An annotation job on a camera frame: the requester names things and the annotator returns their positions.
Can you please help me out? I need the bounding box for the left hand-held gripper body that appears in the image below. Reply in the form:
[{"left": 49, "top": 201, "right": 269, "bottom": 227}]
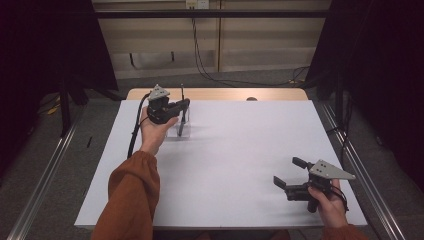
[{"left": 146, "top": 83, "right": 182, "bottom": 126}]

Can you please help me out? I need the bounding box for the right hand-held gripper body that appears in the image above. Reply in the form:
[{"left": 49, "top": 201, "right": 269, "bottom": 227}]
[{"left": 284, "top": 159, "right": 357, "bottom": 214}]

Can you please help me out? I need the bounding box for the black marker pen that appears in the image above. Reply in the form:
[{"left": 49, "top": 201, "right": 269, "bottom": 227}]
[{"left": 177, "top": 110, "right": 187, "bottom": 137}]

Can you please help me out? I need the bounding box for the clear plastic organizer box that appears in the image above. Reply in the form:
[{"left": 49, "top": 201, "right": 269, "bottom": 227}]
[{"left": 165, "top": 105, "right": 192, "bottom": 140}]

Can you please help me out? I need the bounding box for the person's left hand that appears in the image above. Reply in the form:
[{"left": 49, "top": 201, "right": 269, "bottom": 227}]
[{"left": 138, "top": 106, "right": 179, "bottom": 156}]

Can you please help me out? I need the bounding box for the person's right hand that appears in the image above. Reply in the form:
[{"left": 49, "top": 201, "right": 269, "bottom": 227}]
[{"left": 307, "top": 179, "right": 350, "bottom": 230}]

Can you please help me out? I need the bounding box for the white table sheet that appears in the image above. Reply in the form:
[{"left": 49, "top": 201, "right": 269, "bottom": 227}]
[{"left": 73, "top": 99, "right": 368, "bottom": 231}]

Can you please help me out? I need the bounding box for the black metal stand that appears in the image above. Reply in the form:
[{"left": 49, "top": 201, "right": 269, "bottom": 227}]
[{"left": 58, "top": 77, "right": 73, "bottom": 138}]

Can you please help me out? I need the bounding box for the black curtain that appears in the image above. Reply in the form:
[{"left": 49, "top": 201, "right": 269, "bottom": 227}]
[
  {"left": 305, "top": 0, "right": 424, "bottom": 193},
  {"left": 0, "top": 0, "right": 118, "bottom": 176}
]

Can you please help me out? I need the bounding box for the left hand-held gripper cable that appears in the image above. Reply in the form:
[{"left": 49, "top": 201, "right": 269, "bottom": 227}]
[{"left": 126, "top": 92, "right": 151, "bottom": 160}]

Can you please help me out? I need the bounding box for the hand-held gripper cable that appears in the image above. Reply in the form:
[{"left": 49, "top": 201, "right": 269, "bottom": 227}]
[
  {"left": 126, "top": 92, "right": 151, "bottom": 160},
  {"left": 330, "top": 185, "right": 350, "bottom": 213}
]

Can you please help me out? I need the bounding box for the right hand-held gripper cable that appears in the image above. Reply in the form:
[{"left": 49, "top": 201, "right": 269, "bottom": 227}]
[{"left": 330, "top": 185, "right": 350, "bottom": 213}]

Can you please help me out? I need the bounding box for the aluminium floor rail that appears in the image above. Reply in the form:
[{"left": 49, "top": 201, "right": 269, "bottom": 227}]
[
  {"left": 6, "top": 113, "right": 80, "bottom": 240},
  {"left": 320, "top": 102, "right": 407, "bottom": 240}
]

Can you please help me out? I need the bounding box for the black floor cable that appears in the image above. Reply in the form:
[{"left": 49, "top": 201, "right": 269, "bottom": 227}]
[{"left": 326, "top": 96, "right": 355, "bottom": 165}]

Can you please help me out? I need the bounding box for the black wall cable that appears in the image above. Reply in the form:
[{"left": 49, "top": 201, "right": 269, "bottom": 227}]
[{"left": 189, "top": 6, "right": 311, "bottom": 87}]

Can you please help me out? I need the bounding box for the white wall socket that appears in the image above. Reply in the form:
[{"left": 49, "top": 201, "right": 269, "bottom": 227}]
[{"left": 185, "top": 0, "right": 211, "bottom": 10}]

